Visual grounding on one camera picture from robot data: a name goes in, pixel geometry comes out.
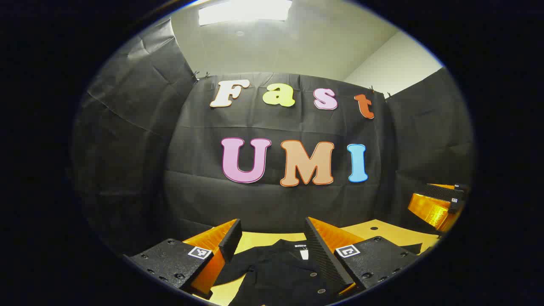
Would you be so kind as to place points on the black button-up shirt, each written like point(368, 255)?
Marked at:
point(280, 272)

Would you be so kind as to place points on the black backdrop cloth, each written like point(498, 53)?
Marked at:
point(276, 199)

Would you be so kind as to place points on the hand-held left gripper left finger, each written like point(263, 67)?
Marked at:
point(231, 240)

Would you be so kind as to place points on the ceiling light panel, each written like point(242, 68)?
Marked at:
point(244, 10)

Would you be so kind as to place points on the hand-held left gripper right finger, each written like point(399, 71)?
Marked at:
point(323, 259)

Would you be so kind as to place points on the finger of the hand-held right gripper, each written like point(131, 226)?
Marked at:
point(431, 210)
point(442, 193)

